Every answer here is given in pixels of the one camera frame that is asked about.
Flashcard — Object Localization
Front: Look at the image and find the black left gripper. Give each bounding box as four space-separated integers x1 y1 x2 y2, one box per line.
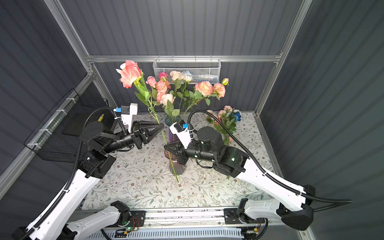
103 121 163 157

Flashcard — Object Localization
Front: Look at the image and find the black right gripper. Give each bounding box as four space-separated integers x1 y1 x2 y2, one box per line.
164 137 215 165

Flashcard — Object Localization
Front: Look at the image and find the red glass vase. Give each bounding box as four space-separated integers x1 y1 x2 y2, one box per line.
165 150 186 175

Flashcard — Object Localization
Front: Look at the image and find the blue purple glass vase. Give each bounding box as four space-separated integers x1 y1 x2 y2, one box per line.
164 115 182 145

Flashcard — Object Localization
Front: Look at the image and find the light pink rose stem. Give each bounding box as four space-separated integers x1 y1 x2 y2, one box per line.
157 93 180 126

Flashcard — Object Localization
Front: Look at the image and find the pink cream spray rose stem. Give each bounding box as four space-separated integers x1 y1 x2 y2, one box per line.
146 76 171 108

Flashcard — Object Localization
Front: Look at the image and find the hot pink rose stem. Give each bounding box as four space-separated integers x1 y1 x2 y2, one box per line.
159 72 169 82

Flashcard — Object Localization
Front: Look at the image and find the large pale pink rose stem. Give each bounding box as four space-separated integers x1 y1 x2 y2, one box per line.
115 59 180 183

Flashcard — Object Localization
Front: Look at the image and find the peach spray rose branch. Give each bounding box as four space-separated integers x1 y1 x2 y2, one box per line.
178 81 226 114

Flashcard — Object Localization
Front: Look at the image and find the white rose stem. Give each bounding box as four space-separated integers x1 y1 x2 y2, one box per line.
182 71 193 83

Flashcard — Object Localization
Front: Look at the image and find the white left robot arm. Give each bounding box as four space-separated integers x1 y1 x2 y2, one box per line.
12 121 164 240

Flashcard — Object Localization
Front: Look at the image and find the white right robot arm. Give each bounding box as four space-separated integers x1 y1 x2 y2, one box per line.
164 122 314 231

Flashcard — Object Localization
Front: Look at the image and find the pile of artificial flowers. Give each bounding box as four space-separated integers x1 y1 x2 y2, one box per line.
204 104 242 181

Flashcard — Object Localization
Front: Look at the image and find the yellow tool in basket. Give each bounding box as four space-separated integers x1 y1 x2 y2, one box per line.
98 114 104 122

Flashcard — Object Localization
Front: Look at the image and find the floral patterned table mat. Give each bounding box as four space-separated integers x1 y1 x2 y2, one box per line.
82 128 272 210

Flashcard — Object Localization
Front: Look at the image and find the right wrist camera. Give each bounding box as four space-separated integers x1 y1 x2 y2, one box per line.
169 120 194 149

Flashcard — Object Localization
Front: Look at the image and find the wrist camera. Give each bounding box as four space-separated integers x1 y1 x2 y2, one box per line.
114 103 138 133
169 120 194 149

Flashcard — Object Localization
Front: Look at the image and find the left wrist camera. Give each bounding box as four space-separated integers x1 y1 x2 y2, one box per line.
114 103 138 133

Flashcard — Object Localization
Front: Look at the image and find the white wire wall basket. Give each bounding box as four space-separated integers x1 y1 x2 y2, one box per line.
153 60 222 84

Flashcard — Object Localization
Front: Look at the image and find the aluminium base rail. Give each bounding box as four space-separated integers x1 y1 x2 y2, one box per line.
59 205 307 229

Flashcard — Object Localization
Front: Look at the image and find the black wire side basket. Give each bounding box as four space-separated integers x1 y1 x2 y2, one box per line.
24 89 109 163

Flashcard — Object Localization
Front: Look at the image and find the right black corrugated cable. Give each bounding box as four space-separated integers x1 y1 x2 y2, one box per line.
187 109 352 212

